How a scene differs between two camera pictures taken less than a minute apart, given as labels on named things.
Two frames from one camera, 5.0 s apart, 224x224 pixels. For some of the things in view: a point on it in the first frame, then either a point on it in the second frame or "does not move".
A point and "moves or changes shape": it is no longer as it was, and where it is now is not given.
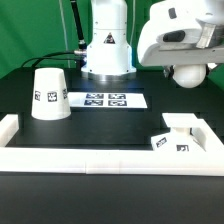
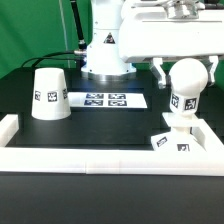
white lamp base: (178, 138) does not move
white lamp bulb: (189, 75) moves or changes shape
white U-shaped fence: (110, 160) does not move
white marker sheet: (107, 100) does not move
